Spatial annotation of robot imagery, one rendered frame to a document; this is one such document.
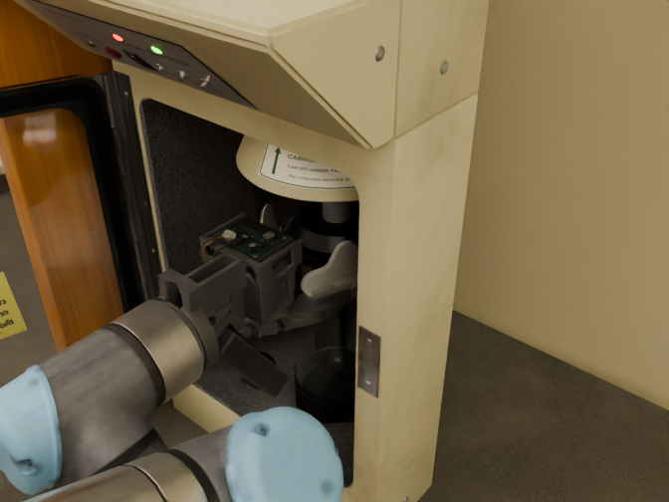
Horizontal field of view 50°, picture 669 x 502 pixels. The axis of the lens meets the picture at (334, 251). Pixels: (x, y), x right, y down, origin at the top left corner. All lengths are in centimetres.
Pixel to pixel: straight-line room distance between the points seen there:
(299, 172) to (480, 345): 52
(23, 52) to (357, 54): 38
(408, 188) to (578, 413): 53
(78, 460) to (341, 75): 31
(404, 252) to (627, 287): 48
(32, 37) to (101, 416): 36
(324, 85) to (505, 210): 62
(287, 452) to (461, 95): 29
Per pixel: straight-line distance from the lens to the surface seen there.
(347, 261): 64
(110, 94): 71
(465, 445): 90
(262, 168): 62
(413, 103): 49
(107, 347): 54
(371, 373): 61
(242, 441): 40
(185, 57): 48
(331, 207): 67
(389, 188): 50
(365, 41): 43
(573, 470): 91
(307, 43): 39
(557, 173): 94
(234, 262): 58
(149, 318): 55
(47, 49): 73
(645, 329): 100
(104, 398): 52
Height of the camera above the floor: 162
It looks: 34 degrees down
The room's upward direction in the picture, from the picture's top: straight up
